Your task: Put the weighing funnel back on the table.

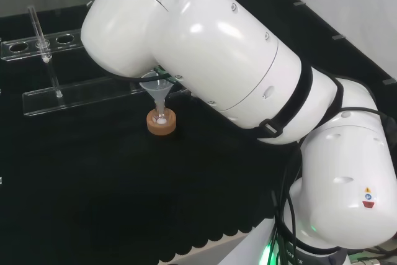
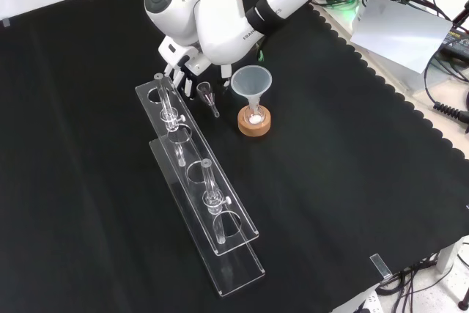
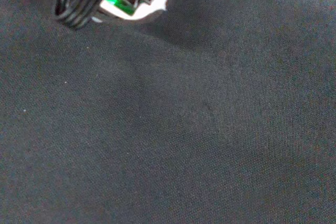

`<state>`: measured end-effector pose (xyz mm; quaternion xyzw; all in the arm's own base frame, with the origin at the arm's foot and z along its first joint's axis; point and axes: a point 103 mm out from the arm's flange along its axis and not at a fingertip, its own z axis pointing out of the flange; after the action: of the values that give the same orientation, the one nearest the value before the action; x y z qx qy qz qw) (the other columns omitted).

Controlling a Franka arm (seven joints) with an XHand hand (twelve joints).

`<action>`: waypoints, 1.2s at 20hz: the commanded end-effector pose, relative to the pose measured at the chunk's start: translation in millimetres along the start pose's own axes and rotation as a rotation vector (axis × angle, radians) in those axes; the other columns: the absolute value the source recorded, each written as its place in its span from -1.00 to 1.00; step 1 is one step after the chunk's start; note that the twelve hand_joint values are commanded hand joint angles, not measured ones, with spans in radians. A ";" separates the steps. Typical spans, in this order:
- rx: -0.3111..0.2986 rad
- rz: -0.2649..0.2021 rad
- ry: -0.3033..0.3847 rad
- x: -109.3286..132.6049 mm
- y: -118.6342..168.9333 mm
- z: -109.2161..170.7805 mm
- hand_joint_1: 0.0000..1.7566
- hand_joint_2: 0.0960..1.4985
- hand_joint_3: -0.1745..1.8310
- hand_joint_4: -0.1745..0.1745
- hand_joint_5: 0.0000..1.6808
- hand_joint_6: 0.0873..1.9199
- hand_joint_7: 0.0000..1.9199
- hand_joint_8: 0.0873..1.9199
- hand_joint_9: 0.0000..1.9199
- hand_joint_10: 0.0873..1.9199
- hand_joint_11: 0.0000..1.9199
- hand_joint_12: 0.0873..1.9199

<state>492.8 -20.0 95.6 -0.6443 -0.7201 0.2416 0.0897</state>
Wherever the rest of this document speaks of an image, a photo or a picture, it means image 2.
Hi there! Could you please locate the clear acrylic funnel stand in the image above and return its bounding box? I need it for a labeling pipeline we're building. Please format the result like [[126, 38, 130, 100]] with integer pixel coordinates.
[[134, 72, 266, 298]]

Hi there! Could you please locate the translucent plastic funnel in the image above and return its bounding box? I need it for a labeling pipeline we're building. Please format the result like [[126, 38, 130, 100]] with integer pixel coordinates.
[[230, 66, 273, 116]]

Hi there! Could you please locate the clear glass weighing funnel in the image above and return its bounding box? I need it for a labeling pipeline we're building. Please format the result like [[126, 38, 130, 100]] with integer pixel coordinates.
[[196, 81, 221, 119]]

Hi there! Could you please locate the white power strip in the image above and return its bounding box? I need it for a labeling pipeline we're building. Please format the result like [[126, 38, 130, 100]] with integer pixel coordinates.
[[346, 290, 380, 313]]

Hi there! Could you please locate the cork ring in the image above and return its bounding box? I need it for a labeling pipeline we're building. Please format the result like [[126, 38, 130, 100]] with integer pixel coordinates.
[[237, 106, 273, 138]]

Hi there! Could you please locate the black coiled cable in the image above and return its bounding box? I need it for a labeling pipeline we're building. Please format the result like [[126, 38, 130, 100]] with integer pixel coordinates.
[[424, 52, 469, 124]]

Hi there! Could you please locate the black table cloth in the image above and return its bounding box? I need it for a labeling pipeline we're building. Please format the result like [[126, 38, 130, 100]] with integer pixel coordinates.
[[0, 0, 469, 313]]

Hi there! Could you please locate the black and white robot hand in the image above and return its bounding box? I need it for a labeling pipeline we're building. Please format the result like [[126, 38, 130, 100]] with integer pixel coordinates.
[[158, 36, 234, 100]]

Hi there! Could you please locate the black power adapter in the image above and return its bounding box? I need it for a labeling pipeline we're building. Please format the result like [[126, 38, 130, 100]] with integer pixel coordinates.
[[439, 26, 469, 63]]

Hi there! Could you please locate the round-bottom glass flask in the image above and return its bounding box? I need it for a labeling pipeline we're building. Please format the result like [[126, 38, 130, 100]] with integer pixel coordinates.
[[245, 102, 265, 126]]

